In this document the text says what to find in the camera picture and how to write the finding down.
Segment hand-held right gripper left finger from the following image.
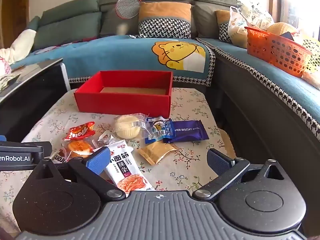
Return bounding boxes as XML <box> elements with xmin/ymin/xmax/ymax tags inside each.
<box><xmin>31</xmin><ymin>147</ymin><xmax>126</xmax><ymax>202</ymax></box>

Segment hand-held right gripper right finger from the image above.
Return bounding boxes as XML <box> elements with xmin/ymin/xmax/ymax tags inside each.
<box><xmin>192</xmin><ymin>148</ymin><xmax>289</xmax><ymax>202</ymax></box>

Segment round orange cake packet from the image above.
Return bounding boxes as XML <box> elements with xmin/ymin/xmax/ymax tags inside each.
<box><xmin>60</xmin><ymin>139</ymin><xmax>97</xmax><ymax>159</ymax></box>

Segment white spicy strip packet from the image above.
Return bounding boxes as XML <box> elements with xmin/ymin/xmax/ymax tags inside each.
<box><xmin>96</xmin><ymin>144</ymin><xmax>153</xmax><ymax>192</ymax></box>

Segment red snack packet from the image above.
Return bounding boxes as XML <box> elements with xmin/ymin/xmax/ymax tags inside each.
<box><xmin>63</xmin><ymin>121</ymin><xmax>96</xmax><ymax>141</ymax></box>

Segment round white pastry packet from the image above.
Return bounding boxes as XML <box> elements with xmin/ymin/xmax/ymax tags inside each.
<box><xmin>112</xmin><ymin>113</ymin><xmax>150</xmax><ymax>140</ymax></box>

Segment red cardboard box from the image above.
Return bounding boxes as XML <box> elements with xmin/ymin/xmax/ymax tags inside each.
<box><xmin>74</xmin><ymin>70</ymin><xmax>174</xmax><ymax>119</ymax></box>

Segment purple wafer biscuit packet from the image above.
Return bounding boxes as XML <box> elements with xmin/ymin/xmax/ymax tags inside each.
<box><xmin>164</xmin><ymin>120</ymin><xmax>209</xmax><ymax>143</ymax></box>

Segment black glass table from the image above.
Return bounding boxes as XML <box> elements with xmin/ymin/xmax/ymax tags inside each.
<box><xmin>0</xmin><ymin>58</ymin><xmax>68</xmax><ymax>143</ymax></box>

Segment floral tablecloth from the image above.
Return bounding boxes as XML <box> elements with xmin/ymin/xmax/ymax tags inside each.
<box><xmin>0</xmin><ymin>87</ymin><xmax>235</xmax><ymax>233</ymax></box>

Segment papers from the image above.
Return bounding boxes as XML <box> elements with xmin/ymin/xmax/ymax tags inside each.
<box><xmin>0</xmin><ymin>74</ymin><xmax>22</xmax><ymax>90</ymax></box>

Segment gold biscuit packet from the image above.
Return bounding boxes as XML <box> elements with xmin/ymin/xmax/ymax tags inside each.
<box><xmin>138</xmin><ymin>142</ymin><xmax>180</xmax><ymax>166</ymax></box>

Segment small blue snack packet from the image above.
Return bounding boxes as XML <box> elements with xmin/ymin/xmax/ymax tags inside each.
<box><xmin>145</xmin><ymin>116</ymin><xmax>177</xmax><ymax>144</ymax></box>

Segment white cloth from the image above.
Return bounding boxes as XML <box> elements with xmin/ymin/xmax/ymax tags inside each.
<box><xmin>0</xmin><ymin>29</ymin><xmax>37</xmax><ymax>64</ymax></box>

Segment blue houndstooth edged sofa cover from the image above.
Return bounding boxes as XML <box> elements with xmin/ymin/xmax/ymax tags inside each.
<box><xmin>196</xmin><ymin>37</ymin><xmax>320</xmax><ymax>125</ymax></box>

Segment blue cartoon cushion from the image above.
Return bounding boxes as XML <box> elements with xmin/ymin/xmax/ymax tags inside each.
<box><xmin>15</xmin><ymin>34</ymin><xmax>215</xmax><ymax>87</ymax></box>

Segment green cushion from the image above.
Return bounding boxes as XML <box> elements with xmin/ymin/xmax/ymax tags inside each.
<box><xmin>32</xmin><ymin>12</ymin><xmax>102</xmax><ymax>52</ymax></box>
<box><xmin>39</xmin><ymin>0</ymin><xmax>100</xmax><ymax>27</ymax></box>

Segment orange plastic basket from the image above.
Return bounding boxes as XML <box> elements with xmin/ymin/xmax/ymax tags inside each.
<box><xmin>244</xmin><ymin>26</ymin><xmax>313</xmax><ymax>78</ymax></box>

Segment wooden cabinet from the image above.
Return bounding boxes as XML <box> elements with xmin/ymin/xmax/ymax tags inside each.
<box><xmin>0</xmin><ymin>0</ymin><xmax>30</xmax><ymax>49</ymax></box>

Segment white plastic bag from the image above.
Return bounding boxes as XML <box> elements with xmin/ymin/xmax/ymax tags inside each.
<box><xmin>227</xmin><ymin>6</ymin><xmax>248</xmax><ymax>48</ymax></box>

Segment small orange houndstooth cushion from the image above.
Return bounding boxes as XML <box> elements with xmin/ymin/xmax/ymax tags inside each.
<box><xmin>216</xmin><ymin>10</ymin><xmax>232</xmax><ymax>42</ymax></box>

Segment yellow round melon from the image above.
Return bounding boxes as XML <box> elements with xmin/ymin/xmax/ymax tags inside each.
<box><xmin>266</xmin><ymin>22</ymin><xmax>298</xmax><ymax>37</ymax></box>

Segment printed clear plastic bag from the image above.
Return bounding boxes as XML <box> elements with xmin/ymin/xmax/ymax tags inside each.
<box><xmin>237</xmin><ymin>0</ymin><xmax>275</xmax><ymax>30</ymax></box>

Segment large orange houndstooth cushion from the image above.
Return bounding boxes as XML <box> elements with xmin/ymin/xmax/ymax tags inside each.
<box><xmin>138</xmin><ymin>2</ymin><xmax>192</xmax><ymax>39</ymax></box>

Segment red badminton racket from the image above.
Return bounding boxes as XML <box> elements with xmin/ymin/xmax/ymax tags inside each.
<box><xmin>115</xmin><ymin>0</ymin><xmax>174</xmax><ymax>19</ymax></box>

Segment grey sofa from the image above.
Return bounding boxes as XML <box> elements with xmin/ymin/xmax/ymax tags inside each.
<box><xmin>25</xmin><ymin>0</ymin><xmax>320</xmax><ymax>143</ymax></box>

